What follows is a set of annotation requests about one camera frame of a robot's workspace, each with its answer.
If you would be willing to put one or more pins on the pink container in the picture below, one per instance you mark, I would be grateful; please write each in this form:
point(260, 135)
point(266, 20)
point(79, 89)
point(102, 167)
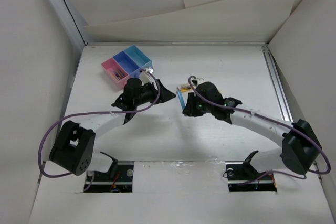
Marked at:
point(109, 66)

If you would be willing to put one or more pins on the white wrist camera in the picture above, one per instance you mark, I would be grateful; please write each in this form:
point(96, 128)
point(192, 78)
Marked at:
point(198, 79)
point(145, 75)

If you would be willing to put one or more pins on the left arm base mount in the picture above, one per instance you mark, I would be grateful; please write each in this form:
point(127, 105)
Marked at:
point(107, 175)

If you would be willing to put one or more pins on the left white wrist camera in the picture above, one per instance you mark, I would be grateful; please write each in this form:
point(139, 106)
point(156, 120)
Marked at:
point(145, 75)

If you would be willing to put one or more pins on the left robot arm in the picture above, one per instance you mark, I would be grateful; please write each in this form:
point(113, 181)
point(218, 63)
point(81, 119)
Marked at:
point(73, 147)

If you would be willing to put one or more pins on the light blue container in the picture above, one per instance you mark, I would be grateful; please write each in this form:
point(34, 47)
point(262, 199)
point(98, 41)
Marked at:
point(139, 57)

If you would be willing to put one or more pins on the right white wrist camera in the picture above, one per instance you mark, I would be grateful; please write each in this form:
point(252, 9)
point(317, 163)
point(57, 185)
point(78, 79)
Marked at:
point(198, 79)

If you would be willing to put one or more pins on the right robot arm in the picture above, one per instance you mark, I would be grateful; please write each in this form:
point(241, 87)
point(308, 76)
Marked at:
point(298, 146)

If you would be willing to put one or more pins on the red white staple box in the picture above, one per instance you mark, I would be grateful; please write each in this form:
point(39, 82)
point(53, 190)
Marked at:
point(184, 86)

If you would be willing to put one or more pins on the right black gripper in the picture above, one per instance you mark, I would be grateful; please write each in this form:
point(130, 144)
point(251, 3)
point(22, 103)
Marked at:
point(190, 110)

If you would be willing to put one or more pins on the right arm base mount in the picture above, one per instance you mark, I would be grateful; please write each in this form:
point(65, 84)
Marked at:
point(243, 177)

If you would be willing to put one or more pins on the blue highlighter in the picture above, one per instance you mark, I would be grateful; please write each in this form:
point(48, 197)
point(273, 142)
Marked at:
point(180, 98)

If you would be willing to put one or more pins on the purple-blue container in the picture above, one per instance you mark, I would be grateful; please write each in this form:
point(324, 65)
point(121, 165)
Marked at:
point(127, 64)

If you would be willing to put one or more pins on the aluminium rail right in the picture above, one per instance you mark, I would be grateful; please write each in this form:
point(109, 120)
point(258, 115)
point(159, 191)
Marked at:
point(276, 82)

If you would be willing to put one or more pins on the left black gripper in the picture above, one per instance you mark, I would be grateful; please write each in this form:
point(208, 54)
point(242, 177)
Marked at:
point(166, 95)

